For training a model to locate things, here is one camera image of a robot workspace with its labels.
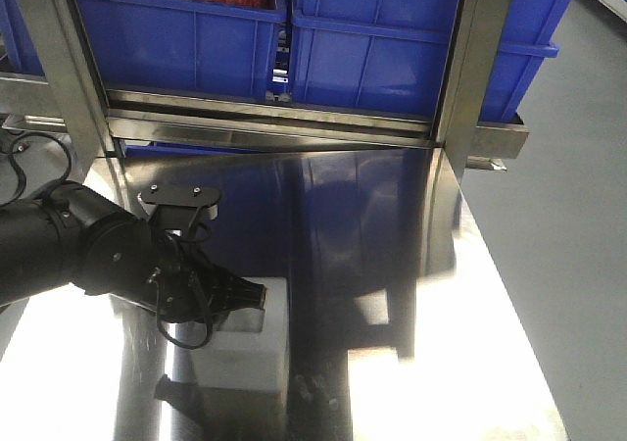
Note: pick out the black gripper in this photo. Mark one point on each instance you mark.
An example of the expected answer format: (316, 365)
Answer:
(177, 281)

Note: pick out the gray hollow cube base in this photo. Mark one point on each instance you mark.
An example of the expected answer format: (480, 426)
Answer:
(250, 351)

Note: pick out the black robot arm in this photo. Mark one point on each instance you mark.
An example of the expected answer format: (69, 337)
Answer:
(71, 234)

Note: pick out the blue bin with red contents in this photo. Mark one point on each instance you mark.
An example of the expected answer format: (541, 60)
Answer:
(187, 45)

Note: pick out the blue plastic bin right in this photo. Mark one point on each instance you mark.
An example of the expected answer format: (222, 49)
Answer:
(390, 55)

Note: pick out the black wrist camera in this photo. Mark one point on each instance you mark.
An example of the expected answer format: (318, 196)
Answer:
(182, 209)

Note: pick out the stainless steel rack frame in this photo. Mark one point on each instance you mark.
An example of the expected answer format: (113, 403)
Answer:
(72, 87)

